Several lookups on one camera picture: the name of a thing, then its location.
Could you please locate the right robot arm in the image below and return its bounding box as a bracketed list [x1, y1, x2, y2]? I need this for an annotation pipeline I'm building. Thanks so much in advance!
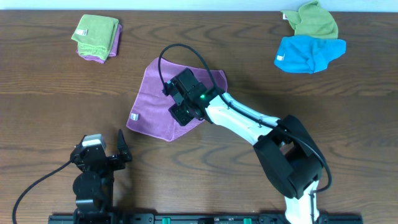
[164, 81, 330, 223]

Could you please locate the folded pink cloth under green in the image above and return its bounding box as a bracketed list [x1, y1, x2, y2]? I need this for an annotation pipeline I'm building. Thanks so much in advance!
[76, 24, 123, 63]

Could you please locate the pink microfiber cloth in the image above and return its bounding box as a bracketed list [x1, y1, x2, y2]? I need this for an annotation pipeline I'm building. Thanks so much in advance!
[126, 58, 228, 142]

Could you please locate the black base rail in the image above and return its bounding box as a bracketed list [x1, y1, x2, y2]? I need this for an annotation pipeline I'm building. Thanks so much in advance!
[48, 212, 364, 224]

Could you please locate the crumpled green cloth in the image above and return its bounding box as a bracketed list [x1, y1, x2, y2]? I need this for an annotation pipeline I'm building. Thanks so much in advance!
[281, 1, 338, 39]

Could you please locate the crumpled blue cloth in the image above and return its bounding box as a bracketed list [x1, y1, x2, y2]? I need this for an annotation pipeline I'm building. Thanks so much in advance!
[274, 35, 346, 74]

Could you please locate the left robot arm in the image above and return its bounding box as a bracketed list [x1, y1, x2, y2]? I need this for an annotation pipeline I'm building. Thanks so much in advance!
[70, 130, 132, 223]

